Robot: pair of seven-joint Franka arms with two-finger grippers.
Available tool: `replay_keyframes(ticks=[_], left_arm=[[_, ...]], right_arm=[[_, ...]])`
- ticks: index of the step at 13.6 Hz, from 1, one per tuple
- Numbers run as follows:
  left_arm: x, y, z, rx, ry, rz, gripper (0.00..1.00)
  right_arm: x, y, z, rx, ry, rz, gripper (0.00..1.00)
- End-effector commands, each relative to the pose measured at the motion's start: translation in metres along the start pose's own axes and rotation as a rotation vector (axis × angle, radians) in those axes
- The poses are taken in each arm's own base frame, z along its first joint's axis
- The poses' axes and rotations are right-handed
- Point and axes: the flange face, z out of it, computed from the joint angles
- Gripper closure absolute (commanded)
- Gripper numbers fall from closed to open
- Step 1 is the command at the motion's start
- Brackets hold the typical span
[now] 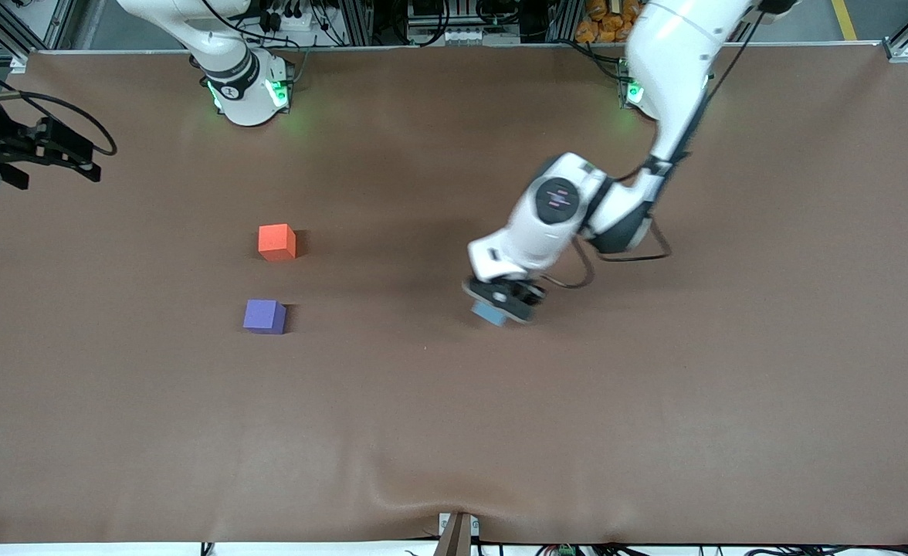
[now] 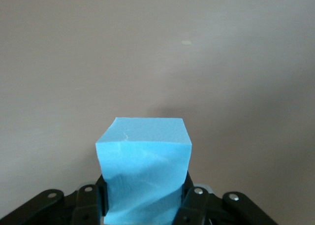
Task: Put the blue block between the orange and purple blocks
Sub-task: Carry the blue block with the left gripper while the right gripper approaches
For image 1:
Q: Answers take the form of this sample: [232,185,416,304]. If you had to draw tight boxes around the blue foam block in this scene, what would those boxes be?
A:
[471,300,510,327]

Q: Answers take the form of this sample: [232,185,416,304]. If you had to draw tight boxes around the orange foam block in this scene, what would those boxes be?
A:
[258,223,298,262]

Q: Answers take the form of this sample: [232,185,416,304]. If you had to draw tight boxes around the purple foam block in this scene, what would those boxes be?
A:
[242,299,287,335]

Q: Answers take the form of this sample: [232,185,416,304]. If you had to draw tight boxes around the brown table cover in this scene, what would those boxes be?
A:
[0,42,908,546]

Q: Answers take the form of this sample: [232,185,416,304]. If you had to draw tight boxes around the white power strip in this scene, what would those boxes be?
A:
[257,6,324,32]

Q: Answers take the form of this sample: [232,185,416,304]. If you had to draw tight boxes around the small white connector box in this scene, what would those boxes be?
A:
[442,26,494,46]

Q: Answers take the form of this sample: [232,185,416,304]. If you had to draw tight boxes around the pile of orange bags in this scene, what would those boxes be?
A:
[574,0,642,44]

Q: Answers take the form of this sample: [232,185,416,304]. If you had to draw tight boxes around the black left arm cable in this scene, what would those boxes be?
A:
[539,0,781,291]

